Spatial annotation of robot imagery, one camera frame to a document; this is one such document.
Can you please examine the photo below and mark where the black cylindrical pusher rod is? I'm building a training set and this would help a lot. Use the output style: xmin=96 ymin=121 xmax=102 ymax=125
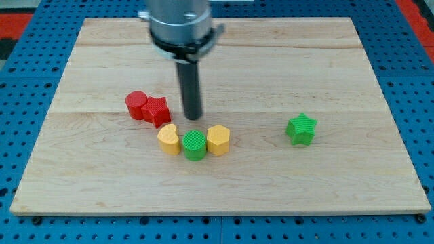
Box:
xmin=176 ymin=62 xmax=202 ymax=121

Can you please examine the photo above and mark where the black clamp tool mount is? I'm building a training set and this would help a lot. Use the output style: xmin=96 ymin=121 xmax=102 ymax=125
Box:
xmin=150 ymin=24 xmax=225 ymax=64

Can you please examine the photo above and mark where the yellow hexagon block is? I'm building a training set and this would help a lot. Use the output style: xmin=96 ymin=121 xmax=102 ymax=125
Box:
xmin=207 ymin=125 xmax=230 ymax=156

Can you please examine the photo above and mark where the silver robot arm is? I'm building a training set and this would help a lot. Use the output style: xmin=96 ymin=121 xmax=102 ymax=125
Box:
xmin=138 ymin=0 xmax=225 ymax=121

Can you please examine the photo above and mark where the red star block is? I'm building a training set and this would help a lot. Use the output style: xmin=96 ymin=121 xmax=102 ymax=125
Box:
xmin=141 ymin=96 xmax=172 ymax=128

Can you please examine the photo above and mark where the red cylinder block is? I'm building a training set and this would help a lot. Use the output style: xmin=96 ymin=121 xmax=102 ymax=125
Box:
xmin=125 ymin=91 xmax=148 ymax=120

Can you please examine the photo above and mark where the yellow heart block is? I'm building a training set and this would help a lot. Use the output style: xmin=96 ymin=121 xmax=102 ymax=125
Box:
xmin=157 ymin=123 xmax=181 ymax=155

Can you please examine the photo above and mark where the green cylinder block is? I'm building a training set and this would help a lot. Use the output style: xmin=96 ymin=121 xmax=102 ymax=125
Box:
xmin=182 ymin=130 xmax=207 ymax=161

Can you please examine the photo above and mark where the wooden board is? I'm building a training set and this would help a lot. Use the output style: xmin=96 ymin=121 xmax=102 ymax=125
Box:
xmin=10 ymin=18 xmax=431 ymax=216

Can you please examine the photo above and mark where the green star block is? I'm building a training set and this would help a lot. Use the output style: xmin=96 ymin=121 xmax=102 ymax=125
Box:
xmin=285 ymin=113 xmax=317 ymax=146

